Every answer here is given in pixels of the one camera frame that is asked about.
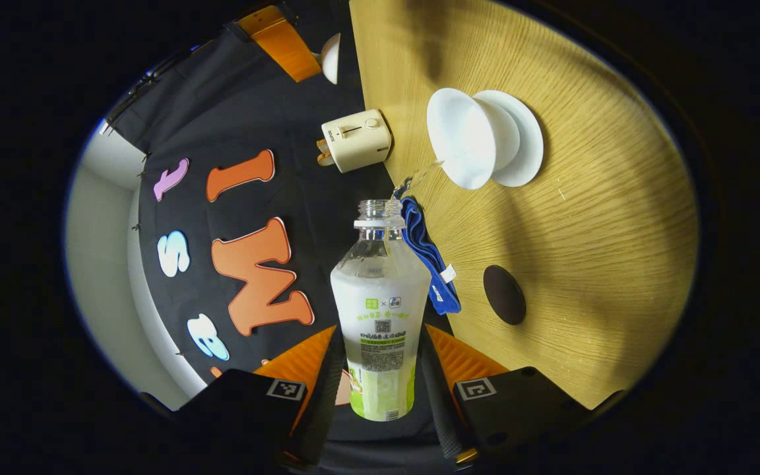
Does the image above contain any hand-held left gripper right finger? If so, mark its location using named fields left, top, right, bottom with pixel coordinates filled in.
left=420, top=323, right=592, bottom=462

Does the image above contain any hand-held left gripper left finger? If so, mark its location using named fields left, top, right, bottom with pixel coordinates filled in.
left=172, top=325, right=348, bottom=466

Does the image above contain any clear water bottle green label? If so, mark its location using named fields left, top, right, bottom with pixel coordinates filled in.
left=330, top=199, right=432, bottom=422

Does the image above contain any dark brown round coaster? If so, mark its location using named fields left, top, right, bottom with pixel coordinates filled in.
left=483, top=265, right=527, bottom=325

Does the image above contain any white porcelain teacup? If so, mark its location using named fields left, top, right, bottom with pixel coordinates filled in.
left=426, top=88, right=521, bottom=191

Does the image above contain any white toaster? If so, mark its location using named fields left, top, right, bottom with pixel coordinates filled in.
left=321, top=109, right=393, bottom=174

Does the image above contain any blue folded towel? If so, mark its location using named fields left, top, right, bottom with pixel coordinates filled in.
left=393, top=196, right=462, bottom=315

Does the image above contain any white saucer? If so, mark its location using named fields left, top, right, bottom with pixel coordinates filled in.
left=472, top=90, right=544, bottom=188

